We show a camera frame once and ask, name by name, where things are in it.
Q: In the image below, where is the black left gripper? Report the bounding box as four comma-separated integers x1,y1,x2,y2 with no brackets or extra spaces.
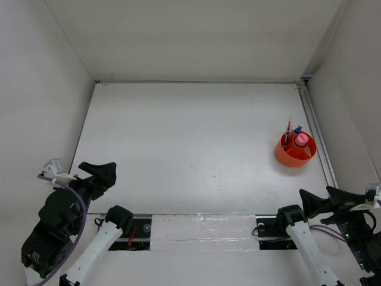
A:
55,160,117,232

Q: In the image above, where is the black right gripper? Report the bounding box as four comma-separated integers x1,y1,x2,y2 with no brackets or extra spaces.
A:
301,184,378,269

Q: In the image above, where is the clear spray bottle blue cap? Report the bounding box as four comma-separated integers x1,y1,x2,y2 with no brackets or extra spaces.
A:
293,125,302,136

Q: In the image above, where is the red ink pen refill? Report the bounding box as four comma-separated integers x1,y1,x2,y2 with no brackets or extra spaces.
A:
283,116,292,150

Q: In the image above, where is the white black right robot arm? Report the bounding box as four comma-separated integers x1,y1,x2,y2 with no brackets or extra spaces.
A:
275,184,380,285

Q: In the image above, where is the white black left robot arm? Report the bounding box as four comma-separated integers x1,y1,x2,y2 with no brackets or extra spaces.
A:
21,159,133,285

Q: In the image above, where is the orange round stationery container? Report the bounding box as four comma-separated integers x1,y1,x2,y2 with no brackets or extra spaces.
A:
275,131,317,167

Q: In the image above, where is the pink capped item in container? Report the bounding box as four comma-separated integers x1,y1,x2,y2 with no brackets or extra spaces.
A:
295,133,309,147

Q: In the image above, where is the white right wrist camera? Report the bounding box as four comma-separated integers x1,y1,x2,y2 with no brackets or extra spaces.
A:
350,183,380,212

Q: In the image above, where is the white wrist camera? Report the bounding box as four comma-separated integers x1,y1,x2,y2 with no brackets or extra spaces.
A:
38,158,76,186
350,183,380,212

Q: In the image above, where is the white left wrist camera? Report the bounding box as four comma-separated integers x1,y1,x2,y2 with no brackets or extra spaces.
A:
38,158,76,186

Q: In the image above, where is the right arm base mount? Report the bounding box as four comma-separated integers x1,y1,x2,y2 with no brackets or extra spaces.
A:
252,216,297,250

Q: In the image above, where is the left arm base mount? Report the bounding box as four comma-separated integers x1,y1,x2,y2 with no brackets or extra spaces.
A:
90,206,152,254

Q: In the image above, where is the aluminium frame rail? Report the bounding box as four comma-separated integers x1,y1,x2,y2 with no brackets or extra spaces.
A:
296,77,339,188

